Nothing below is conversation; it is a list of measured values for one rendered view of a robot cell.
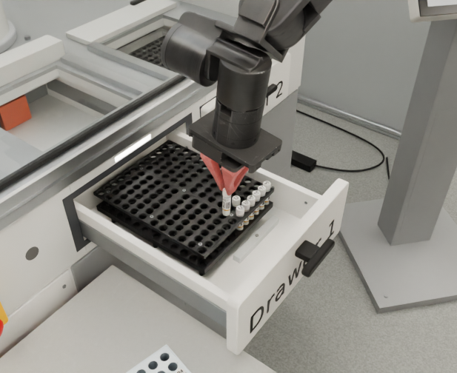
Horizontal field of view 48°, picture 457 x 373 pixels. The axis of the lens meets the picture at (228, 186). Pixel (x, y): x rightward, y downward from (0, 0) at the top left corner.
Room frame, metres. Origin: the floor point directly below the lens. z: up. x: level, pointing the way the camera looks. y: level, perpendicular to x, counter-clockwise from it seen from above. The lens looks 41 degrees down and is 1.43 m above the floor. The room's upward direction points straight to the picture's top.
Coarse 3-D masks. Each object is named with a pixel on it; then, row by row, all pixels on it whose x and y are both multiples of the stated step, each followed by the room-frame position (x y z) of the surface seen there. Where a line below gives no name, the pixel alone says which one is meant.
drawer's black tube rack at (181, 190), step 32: (160, 160) 0.72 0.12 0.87; (192, 160) 0.69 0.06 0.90; (96, 192) 0.60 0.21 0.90; (128, 192) 0.61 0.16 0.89; (160, 192) 0.64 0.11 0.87; (192, 192) 0.64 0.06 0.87; (128, 224) 0.56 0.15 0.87; (160, 224) 0.53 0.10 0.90; (192, 224) 0.53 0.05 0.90; (192, 256) 0.50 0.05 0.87
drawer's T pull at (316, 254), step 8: (328, 240) 0.49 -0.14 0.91; (304, 248) 0.48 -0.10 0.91; (312, 248) 0.48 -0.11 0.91; (320, 248) 0.47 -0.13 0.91; (328, 248) 0.48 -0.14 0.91; (296, 256) 0.47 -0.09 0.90; (304, 256) 0.46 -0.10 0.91; (312, 256) 0.46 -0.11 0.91; (320, 256) 0.46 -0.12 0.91; (312, 264) 0.45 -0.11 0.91; (304, 272) 0.44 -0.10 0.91; (312, 272) 0.44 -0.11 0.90
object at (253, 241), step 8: (272, 216) 0.60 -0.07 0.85; (264, 224) 0.58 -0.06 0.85; (272, 224) 0.58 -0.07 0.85; (256, 232) 0.57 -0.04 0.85; (264, 232) 0.57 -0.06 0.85; (248, 240) 0.55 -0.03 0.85; (256, 240) 0.55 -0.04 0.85; (240, 248) 0.53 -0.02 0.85; (248, 248) 0.53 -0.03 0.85; (240, 256) 0.52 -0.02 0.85
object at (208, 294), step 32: (288, 192) 0.63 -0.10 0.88; (96, 224) 0.55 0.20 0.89; (256, 224) 0.60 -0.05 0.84; (288, 224) 0.60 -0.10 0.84; (128, 256) 0.50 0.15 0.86; (160, 256) 0.48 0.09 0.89; (224, 256) 0.53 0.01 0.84; (256, 256) 0.53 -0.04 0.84; (192, 288) 0.43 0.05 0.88; (224, 288) 0.47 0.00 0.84; (224, 320) 0.40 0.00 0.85
